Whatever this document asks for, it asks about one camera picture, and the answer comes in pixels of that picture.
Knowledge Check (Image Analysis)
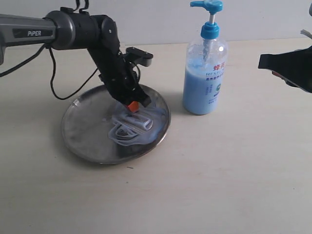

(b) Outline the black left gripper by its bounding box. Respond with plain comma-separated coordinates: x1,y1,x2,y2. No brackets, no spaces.
98,51,151,113

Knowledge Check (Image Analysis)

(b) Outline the blue lotion pump bottle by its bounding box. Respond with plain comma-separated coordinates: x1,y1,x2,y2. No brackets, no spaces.
182,0,228,115

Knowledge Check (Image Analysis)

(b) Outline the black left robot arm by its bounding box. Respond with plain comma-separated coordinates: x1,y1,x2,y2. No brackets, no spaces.
0,2,153,112

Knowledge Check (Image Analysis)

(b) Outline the smeared light blue paste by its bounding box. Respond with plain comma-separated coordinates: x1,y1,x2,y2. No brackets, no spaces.
101,100,170,147

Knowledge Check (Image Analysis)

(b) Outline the round stainless steel plate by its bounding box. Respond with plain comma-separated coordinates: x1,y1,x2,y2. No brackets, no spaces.
61,85,171,164

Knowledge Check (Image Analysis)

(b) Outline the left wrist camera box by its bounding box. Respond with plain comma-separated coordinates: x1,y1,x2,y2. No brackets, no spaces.
125,47,154,67

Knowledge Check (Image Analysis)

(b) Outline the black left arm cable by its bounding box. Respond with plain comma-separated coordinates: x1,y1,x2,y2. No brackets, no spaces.
0,0,103,100

